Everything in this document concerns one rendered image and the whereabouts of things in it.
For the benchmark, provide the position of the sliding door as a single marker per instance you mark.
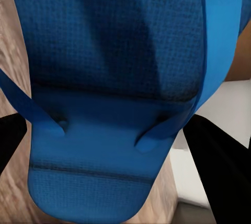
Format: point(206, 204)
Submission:
point(241, 66)

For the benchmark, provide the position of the sandal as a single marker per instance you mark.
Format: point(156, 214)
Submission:
point(112, 84)

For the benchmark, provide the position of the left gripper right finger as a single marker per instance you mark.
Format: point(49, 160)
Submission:
point(224, 167)

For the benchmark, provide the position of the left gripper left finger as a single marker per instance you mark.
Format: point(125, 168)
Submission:
point(12, 130)

